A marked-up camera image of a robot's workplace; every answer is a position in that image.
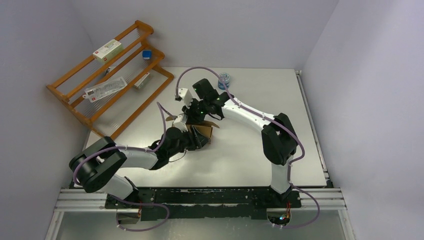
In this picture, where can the small grey white box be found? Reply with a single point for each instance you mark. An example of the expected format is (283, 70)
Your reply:
(143, 81)

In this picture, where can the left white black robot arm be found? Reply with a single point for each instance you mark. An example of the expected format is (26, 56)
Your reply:
(96, 167)

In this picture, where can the aluminium frame rails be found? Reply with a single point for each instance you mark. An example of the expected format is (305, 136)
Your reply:
(234, 159)

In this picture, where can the green white carton box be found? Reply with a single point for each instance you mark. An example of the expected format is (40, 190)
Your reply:
(108, 51)

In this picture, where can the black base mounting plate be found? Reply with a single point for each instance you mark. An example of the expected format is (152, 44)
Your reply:
(209, 202)

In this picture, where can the orange wooden rack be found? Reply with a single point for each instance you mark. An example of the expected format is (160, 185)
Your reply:
(111, 115)

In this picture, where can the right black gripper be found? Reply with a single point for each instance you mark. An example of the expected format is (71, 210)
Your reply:
(191, 117)

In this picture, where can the blue white round jar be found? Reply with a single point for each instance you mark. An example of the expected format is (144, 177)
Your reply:
(224, 81)

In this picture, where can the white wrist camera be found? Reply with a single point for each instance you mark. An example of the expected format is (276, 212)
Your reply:
(180, 122)
(184, 95)

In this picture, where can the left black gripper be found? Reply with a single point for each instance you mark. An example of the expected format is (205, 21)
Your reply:
(201, 140)

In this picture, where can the brown cardboard box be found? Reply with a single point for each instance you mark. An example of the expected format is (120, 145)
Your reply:
(205, 127)

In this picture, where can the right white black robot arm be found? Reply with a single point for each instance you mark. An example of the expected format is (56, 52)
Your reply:
(279, 140)

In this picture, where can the small blue cube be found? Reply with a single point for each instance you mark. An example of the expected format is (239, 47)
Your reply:
(147, 54)

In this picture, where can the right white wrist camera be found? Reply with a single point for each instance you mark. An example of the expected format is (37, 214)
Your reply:
(184, 95)

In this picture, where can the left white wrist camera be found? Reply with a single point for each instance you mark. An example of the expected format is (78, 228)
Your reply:
(180, 122)

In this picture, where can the clear plastic packet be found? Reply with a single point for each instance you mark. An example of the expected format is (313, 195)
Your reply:
(104, 89)

